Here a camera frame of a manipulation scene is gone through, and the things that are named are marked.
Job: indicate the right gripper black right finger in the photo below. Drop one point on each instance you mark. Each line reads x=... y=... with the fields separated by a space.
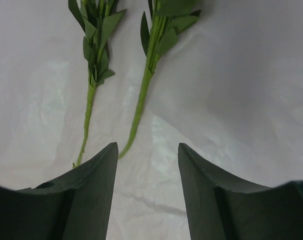
x=222 y=206

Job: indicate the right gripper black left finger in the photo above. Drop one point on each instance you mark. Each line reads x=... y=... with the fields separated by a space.
x=73 y=206

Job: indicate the purple pink wrapping paper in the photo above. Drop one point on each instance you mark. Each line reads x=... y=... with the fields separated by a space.
x=231 y=88

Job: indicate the mauve rose flower stem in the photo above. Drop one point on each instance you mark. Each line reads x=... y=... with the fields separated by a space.
x=169 y=18

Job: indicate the white small rose stem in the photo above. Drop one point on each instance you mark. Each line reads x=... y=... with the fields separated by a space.
x=98 y=20

